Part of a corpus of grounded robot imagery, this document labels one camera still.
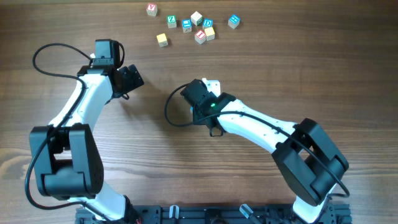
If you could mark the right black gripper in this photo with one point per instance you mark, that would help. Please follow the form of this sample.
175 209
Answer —
197 116

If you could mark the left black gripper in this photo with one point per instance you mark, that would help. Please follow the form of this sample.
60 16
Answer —
132 78

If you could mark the yellow S wooden block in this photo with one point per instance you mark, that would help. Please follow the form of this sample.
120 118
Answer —
162 40

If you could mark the plain animal wooden block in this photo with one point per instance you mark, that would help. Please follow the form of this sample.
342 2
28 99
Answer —
196 18

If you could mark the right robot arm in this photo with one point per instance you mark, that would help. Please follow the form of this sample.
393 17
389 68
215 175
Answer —
309 161

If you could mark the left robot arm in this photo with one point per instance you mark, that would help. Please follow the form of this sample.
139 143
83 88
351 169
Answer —
66 168

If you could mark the red I wooden block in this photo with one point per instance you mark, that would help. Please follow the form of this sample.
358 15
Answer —
200 36

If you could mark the yellow C wooden block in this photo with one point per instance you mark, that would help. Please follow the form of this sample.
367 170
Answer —
210 33

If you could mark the red letter wooden block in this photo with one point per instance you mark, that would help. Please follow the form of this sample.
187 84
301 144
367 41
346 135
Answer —
151 9

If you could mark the green Z wooden block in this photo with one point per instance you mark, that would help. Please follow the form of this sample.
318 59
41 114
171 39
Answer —
171 21

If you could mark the blue D wooden block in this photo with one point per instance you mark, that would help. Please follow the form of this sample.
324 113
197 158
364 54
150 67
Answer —
207 23

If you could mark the blue L wooden block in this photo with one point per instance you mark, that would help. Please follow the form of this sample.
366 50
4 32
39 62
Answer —
186 25

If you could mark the blue H wooden block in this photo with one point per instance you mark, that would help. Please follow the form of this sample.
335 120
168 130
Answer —
234 21

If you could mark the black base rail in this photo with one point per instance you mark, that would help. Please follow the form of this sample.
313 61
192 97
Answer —
272 213

